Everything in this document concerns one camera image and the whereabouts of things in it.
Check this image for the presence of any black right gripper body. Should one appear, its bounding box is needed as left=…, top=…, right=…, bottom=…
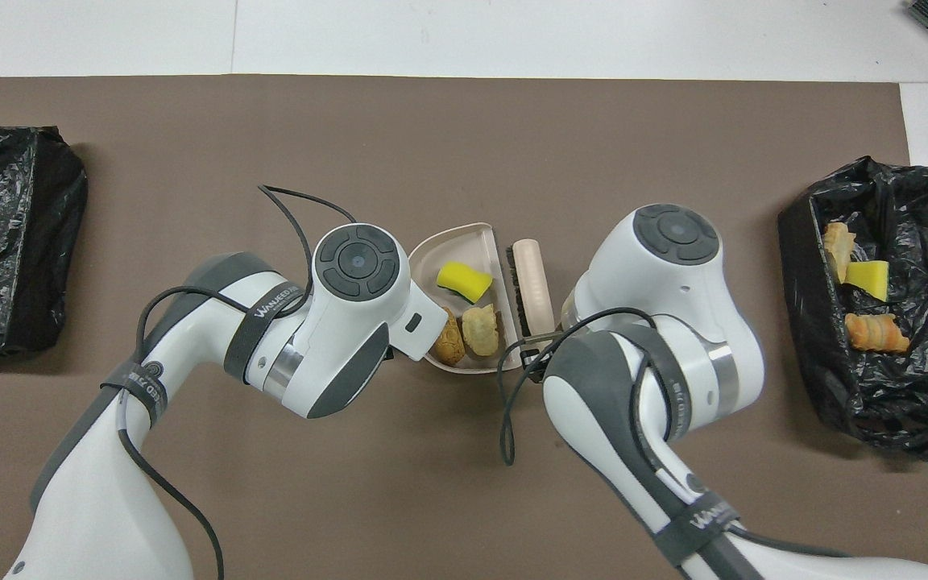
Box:
left=522, top=332, right=561, bottom=382

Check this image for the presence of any pale bread piece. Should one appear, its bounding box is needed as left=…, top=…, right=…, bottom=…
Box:
left=462, top=304, right=502, bottom=358

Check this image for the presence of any beige hand brush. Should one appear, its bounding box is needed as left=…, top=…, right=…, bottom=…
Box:
left=504, top=238, right=555, bottom=355

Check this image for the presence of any golden oval bread roll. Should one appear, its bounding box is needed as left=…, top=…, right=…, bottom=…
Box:
left=432, top=308, right=467, bottom=367

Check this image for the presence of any yellow sponge piece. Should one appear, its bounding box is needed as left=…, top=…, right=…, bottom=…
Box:
left=845, top=259, right=890, bottom=303
left=436, top=262, right=495, bottom=305

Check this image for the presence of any beige plastic dustpan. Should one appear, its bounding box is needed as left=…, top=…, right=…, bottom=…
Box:
left=408, top=222, right=526, bottom=376

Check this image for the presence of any puff pastry piece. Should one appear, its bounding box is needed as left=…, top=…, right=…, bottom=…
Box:
left=822, top=222, right=857, bottom=284

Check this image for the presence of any striped croissant piece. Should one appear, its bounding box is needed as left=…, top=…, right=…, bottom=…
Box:
left=844, top=313, right=911, bottom=354

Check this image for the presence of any black bag-lined bin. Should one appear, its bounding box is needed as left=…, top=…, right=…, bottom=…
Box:
left=0, top=125, right=89, bottom=361
left=778, top=155, right=928, bottom=462

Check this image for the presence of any brown table mat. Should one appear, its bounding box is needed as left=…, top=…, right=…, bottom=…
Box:
left=0, top=75, right=928, bottom=580

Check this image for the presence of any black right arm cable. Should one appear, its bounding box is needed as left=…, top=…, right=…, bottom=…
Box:
left=496, top=306, right=662, bottom=466

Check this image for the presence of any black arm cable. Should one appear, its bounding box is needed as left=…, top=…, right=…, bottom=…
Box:
left=118, top=184, right=360, bottom=580
left=496, top=306, right=662, bottom=466

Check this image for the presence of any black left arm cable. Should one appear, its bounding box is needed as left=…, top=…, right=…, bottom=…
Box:
left=118, top=184, right=360, bottom=580

